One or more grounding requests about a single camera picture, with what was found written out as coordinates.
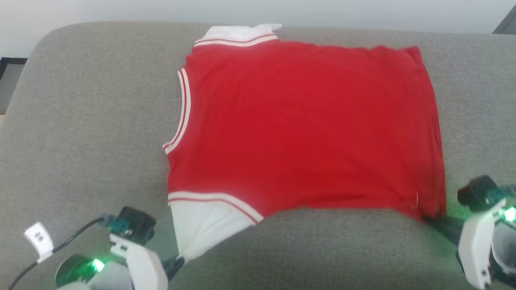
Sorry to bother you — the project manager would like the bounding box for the white cable label tag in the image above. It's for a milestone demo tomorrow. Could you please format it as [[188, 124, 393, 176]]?
[[24, 222, 55, 263]]

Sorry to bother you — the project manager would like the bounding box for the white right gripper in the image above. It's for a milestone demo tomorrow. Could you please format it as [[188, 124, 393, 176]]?
[[422, 199, 507, 289]]

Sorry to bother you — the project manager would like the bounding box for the grey fabric sofa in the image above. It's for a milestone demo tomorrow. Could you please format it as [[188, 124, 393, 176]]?
[[0, 21, 516, 290]]

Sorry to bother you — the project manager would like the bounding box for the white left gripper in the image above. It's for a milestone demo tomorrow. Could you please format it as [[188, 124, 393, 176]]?
[[110, 234, 187, 290]]

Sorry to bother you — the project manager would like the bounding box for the red garment with white trim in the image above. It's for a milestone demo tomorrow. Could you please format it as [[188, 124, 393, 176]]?
[[162, 23, 447, 263]]

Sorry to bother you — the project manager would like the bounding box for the black framed panel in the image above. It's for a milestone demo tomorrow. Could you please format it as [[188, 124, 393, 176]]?
[[0, 57, 28, 116]]

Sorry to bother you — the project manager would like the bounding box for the grey slanted metal bar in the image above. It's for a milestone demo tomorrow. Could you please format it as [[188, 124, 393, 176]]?
[[492, 3, 516, 35]]

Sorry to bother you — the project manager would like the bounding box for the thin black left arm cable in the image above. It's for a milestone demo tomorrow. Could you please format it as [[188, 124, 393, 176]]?
[[7, 215, 118, 290]]

